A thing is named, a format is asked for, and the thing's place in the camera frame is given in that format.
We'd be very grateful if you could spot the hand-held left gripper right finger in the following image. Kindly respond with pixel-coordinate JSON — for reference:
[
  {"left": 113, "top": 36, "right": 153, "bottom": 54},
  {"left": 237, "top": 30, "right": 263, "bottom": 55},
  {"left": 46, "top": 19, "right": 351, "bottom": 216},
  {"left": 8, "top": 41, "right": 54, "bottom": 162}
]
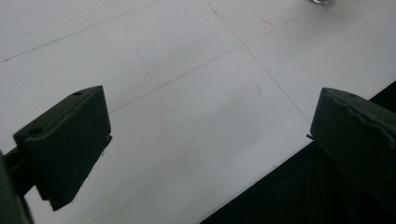
[{"left": 306, "top": 87, "right": 396, "bottom": 200}]

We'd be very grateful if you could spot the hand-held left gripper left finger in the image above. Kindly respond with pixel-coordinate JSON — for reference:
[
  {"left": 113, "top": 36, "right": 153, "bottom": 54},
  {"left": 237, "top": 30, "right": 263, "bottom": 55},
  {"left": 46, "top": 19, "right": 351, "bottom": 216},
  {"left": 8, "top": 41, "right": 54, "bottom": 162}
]
[{"left": 12, "top": 85, "right": 113, "bottom": 212}]

